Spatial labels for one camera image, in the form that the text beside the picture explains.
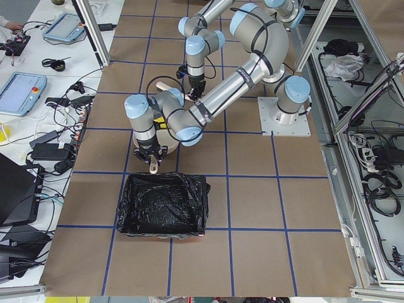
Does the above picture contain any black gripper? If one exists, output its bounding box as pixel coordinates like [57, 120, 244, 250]
[187, 80, 206, 101]
[133, 145, 168, 165]

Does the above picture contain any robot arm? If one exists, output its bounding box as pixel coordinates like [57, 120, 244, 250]
[176, 1, 305, 101]
[124, 1, 311, 168]

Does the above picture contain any black laptop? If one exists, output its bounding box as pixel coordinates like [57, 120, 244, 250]
[1, 154, 44, 227]

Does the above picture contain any left bin with black bag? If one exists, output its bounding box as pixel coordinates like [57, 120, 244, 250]
[116, 172, 211, 239]

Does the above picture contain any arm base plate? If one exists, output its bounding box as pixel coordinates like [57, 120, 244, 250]
[258, 97, 311, 137]

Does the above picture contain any yellow green sponge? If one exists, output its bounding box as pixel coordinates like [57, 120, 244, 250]
[153, 117, 167, 130]

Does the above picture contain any black power adapter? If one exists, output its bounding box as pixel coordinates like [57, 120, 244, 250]
[30, 143, 74, 161]

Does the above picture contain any blue teach pendant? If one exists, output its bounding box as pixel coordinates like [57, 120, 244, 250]
[1, 72, 47, 116]
[42, 13, 85, 44]

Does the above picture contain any white dustpan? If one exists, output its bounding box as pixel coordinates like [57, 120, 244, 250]
[133, 129, 179, 174]

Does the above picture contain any white hand brush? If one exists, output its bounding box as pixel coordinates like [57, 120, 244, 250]
[155, 81, 195, 102]

